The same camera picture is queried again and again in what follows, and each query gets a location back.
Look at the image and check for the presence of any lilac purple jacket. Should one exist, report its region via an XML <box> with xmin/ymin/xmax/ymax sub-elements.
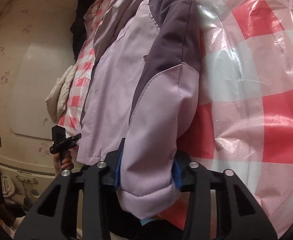
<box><xmin>77</xmin><ymin>0</ymin><xmax>200</xmax><ymax>219</ymax></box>

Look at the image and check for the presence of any operator left hand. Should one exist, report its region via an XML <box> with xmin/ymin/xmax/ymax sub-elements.
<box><xmin>53</xmin><ymin>151</ymin><xmax>74</xmax><ymax>177</ymax></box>

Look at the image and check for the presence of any beige quilted blanket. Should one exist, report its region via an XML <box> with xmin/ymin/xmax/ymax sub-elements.
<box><xmin>45</xmin><ymin>65</ymin><xmax>77</xmax><ymax>124</ymax></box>

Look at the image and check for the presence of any red checked plastic bed cover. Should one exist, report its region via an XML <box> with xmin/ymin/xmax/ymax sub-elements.
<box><xmin>58</xmin><ymin>0</ymin><xmax>293</xmax><ymax>238</ymax></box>

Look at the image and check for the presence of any white board on wall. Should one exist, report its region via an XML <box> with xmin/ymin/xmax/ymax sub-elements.
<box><xmin>9</xmin><ymin>42</ymin><xmax>74</xmax><ymax>140</ymax></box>

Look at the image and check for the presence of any black clothing pile by wall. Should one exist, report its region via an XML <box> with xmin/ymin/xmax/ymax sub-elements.
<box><xmin>70</xmin><ymin>0</ymin><xmax>96</xmax><ymax>61</ymax></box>

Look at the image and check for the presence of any black cable on bed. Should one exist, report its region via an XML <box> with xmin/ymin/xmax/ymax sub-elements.
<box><xmin>83</xmin><ymin>0</ymin><xmax>105</xmax><ymax>21</ymax></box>

